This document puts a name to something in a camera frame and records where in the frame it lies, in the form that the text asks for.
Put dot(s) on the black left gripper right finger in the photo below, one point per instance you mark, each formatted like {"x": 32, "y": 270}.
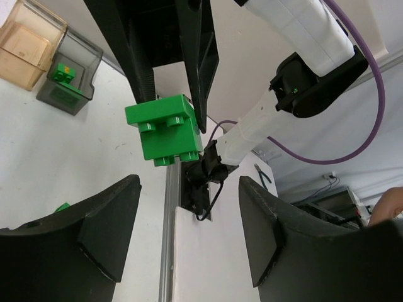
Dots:
{"x": 294, "y": 256}

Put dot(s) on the small green lego brick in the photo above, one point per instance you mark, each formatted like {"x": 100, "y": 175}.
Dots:
{"x": 63, "y": 74}

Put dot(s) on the orange translucent container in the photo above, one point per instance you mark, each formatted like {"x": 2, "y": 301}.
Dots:
{"x": 29, "y": 38}

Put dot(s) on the green lego behind yellow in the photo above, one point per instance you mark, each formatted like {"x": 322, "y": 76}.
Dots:
{"x": 62, "y": 207}

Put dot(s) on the grey translucent container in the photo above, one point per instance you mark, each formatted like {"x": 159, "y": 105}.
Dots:
{"x": 68, "y": 85}

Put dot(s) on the pliers on white board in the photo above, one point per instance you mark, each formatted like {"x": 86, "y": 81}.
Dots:
{"x": 263, "y": 177}

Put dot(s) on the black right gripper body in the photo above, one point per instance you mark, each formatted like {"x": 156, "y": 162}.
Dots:
{"x": 158, "y": 29}

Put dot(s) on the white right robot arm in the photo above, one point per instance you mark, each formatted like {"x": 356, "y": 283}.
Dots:
{"x": 324, "y": 64}

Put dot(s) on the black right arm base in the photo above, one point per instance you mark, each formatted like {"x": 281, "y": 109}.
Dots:
{"x": 195, "y": 192}

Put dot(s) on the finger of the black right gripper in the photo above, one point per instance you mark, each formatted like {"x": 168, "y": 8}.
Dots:
{"x": 200, "y": 52}
{"x": 115, "y": 19}

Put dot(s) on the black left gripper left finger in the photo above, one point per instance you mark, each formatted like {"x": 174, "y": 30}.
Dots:
{"x": 76, "y": 254}

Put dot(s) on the person's hand in background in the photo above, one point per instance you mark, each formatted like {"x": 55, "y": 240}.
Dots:
{"x": 388, "y": 207}

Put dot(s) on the green stepped lego block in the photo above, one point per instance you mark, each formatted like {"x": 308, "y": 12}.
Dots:
{"x": 168, "y": 130}

